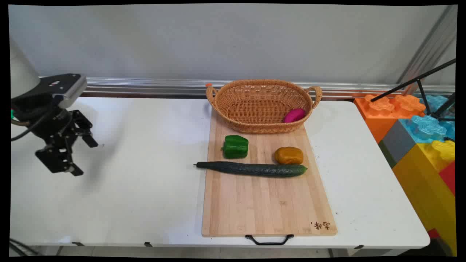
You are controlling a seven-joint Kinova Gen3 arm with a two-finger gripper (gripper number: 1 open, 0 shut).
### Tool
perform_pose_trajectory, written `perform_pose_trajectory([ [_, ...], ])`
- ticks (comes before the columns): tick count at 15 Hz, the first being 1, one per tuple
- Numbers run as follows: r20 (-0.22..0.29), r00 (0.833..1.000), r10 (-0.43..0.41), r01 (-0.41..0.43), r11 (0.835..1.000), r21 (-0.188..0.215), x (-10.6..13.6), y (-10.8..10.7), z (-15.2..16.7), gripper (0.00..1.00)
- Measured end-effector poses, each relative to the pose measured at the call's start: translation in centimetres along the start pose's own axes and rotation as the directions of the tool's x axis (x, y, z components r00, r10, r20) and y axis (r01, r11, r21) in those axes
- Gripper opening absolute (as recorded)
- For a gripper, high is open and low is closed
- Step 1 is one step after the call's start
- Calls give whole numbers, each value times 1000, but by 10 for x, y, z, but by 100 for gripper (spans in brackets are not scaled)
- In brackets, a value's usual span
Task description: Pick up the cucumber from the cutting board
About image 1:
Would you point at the grey giant building block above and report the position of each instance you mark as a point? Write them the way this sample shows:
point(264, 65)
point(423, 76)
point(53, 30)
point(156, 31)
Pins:
point(395, 143)

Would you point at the yellow giant building block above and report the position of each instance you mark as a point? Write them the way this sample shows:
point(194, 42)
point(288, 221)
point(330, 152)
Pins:
point(426, 182)

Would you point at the orange giant building block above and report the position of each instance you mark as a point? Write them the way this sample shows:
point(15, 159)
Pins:
point(382, 112)

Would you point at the magenta toy vegetable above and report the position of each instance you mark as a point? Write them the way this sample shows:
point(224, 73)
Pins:
point(294, 115)

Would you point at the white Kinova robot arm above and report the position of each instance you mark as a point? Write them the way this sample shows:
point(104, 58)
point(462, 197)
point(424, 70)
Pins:
point(21, 74)

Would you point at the black tripod stand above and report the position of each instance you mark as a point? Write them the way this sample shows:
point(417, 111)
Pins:
point(424, 89)

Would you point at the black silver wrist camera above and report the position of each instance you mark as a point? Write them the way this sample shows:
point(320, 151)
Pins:
point(62, 87)

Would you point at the green toy bell pepper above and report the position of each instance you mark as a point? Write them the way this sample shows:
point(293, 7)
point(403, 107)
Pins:
point(236, 146)

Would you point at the blue giant building block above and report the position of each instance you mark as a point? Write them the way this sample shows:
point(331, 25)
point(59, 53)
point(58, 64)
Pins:
point(431, 125)

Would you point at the aluminium rail profile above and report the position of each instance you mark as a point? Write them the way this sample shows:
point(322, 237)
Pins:
point(153, 86)

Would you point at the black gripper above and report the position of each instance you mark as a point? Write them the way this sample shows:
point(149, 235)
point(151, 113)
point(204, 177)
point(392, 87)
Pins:
point(43, 118)

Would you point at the bamboo cutting board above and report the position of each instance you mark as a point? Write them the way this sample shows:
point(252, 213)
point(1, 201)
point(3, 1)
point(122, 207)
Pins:
point(265, 196)

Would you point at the woven wicker basket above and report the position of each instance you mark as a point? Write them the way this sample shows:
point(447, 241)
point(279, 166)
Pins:
point(262, 105)

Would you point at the dark green cucumber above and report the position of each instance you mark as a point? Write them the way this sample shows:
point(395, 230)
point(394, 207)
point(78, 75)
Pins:
point(255, 169)

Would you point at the red giant building block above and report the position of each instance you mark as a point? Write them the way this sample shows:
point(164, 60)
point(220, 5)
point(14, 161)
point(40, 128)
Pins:
point(448, 176)

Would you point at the orange-brown toy potato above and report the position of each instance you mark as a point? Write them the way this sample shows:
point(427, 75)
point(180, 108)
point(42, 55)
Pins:
point(289, 155)

